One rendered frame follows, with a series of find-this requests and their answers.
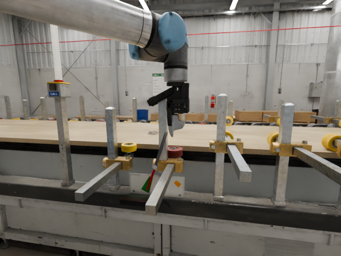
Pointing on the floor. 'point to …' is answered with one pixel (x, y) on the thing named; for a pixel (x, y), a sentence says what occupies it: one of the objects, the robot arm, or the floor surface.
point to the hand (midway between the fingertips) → (170, 133)
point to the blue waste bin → (142, 114)
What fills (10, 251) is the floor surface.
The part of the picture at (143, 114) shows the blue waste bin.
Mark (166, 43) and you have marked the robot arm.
